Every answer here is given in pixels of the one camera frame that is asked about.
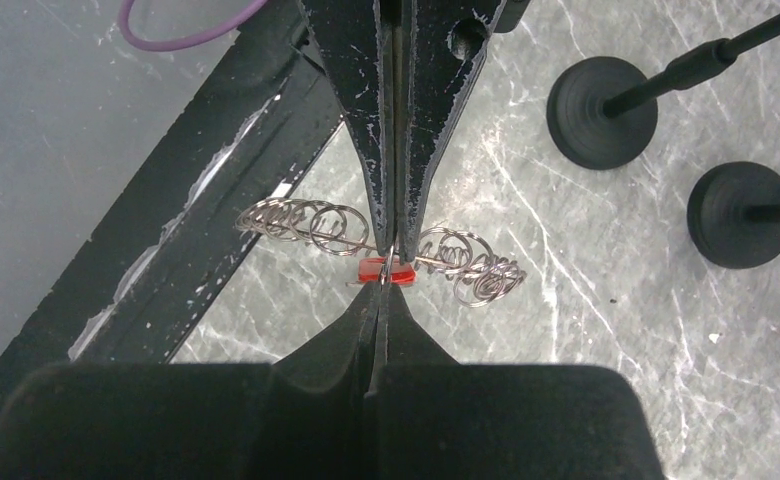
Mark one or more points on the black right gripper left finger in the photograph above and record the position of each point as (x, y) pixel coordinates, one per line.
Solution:
(299, 418)

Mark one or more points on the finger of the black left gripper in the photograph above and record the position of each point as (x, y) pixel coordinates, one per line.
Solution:
(350, 39)
(441, 48)

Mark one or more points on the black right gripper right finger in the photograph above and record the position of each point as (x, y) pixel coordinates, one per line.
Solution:
(431, 417)

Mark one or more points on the red tag key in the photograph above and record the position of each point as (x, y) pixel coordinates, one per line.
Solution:
(372, 269)

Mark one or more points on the black short microphone stand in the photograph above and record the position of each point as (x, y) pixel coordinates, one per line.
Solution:
(602, 112)

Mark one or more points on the black round stand base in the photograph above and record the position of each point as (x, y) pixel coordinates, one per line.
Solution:
(717, 215)

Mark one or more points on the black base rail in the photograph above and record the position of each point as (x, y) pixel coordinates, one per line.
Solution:
(152, 267)

